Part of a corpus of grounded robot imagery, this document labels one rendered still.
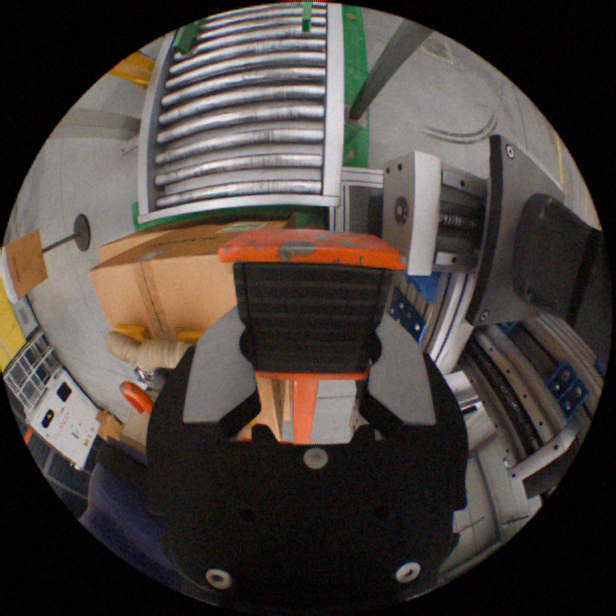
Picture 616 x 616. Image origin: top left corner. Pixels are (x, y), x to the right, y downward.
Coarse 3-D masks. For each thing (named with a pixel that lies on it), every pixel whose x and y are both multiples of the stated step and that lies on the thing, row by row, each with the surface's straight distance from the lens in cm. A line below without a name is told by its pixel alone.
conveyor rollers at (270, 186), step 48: (192, 48) 109; (240, 48) 95; (288, 48) 93; (192, 96) 92; (240, 96) 78; (288, 96) 76; (192, 144) 78; (240, 144) 71; (192, 192) 74; (240, 192) 67; (288, 192) 64
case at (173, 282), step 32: (224, 224) 64; (256, 224) 56; (128, 256) 46; (160, 256) 34; (192, 256) 29; (96, 288) 51; (128, 288) 40; (160, 288) 34; (192, 288) 30; (224, 288) 28; (128, 320) 46; (160, 320) 38; (192, 320) 34
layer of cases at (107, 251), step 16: (176, 224) 109; (192, 224) 87; (208, 224) 73; (288, 224) 68; (128, 240) 99; (144, 240) 91; (112, 256) 112; (288, 384) 105; (288, 400) 118; (288, 416) 136
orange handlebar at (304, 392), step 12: (120, 384) 36; (132, 384) 34; (300, 384) 16; (312, 384) 16; (132, 396) 34; (144, 396) 33; (300, 396) 17; (312, 396) 17; (144, 408) 35; (300, 408) 19; (312, 408) 19; (300, 420) 21; (312, 420) 21; (300, 432) 24
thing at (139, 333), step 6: (120, 324) 49; (126, 324) 47; (120, 330) 47; (126, 330) 45; (132, 330) 44; (138, 330) 42; (144, 330) 42; (132, 336) 45; (138, 336) 43; (144, 336) 42; (138, 372) 48
